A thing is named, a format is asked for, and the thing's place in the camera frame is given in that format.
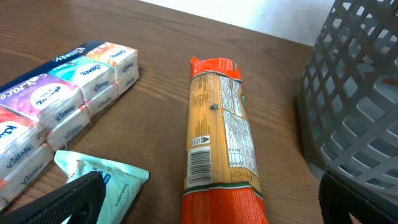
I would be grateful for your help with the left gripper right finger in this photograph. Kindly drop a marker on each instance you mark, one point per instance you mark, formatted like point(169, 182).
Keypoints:
point(342, 198)

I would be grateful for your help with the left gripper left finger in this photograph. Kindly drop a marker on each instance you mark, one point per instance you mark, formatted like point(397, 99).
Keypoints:
point(78, 201)

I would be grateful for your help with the teal wet wipes packet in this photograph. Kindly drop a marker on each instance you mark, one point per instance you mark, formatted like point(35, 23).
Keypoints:
point(122, 181)

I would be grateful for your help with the grey plastic basket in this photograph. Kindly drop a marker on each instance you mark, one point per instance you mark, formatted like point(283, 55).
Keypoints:
point(347, 103)

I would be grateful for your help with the Kleenex tissue multipack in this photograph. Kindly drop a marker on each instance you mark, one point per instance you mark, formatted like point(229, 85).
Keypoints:
point(47, 107)

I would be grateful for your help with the orange spaghetti packet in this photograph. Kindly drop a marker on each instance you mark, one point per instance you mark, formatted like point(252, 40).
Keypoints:
point(222, 180)

